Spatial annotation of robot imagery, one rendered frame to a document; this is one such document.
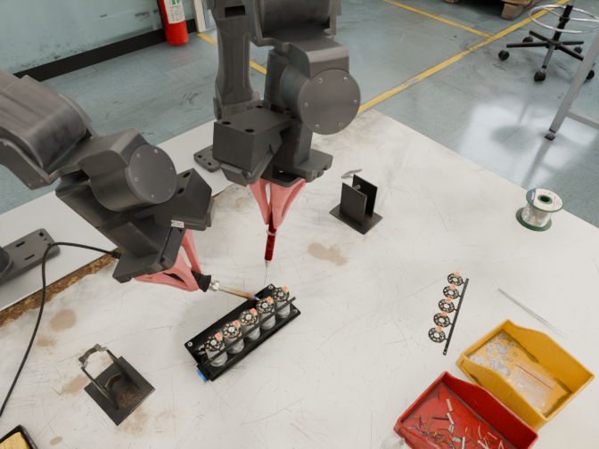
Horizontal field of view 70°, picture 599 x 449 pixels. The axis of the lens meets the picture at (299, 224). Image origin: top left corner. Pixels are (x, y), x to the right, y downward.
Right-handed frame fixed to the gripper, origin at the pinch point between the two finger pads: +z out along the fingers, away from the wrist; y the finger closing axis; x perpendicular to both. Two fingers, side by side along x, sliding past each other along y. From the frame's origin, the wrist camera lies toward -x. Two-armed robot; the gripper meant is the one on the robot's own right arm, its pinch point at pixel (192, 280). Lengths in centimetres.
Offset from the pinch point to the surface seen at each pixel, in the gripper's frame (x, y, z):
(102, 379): 15.1, -10.0, 3.5
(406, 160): -25, 41, 25
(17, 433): 21.1, -17.6, -0.8
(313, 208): -8.5, 25.3, 16.4
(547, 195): -48, 26, 31
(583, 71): -97, 161, 105
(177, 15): 103, 256, 19
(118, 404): 12.3, -13.1, 5.0
